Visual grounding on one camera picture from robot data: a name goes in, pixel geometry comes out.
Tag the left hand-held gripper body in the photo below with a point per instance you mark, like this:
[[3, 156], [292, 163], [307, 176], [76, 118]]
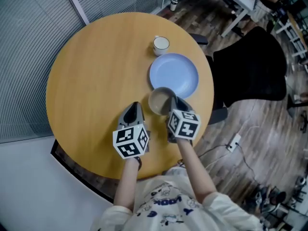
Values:
[[130, 141]]

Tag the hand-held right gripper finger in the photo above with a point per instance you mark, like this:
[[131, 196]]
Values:
[[173, 105], [184, 105]]

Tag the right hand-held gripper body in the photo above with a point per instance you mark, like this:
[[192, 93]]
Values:
[[185, 126]]

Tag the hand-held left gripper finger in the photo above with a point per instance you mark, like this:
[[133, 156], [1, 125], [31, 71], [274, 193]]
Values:
[[122, 121], [140, 117]]

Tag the brown bowl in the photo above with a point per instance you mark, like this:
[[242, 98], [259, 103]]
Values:
[[158, 101]]

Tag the blue plate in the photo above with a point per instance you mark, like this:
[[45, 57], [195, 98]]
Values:
[[174, 74]]

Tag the white cup with black rim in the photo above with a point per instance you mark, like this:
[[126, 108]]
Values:
[[160, 44]]

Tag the person's left forearm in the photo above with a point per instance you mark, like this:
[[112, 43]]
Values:
[[127, 186]]

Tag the person's right forearm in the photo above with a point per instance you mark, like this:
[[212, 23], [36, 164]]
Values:
[[195, 172]]

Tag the white power strip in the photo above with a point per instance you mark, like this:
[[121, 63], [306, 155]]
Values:
[[234, 142]]

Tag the black office chair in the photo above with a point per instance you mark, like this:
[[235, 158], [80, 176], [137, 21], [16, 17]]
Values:
[[252, 68]]

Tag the person's white printed shirt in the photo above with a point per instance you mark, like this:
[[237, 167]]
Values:
[[173, 210]]

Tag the paper cup with dark band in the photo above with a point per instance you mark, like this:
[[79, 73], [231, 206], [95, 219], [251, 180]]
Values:
[[173, 5]]

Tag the black equipment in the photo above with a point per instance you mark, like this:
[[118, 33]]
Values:
[[267, 196]]

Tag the wooden desk with white legs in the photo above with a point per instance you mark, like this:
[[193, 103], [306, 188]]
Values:
[[293, 30]]

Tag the white window frame post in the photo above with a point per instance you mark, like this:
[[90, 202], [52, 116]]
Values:
[[74, 3]]

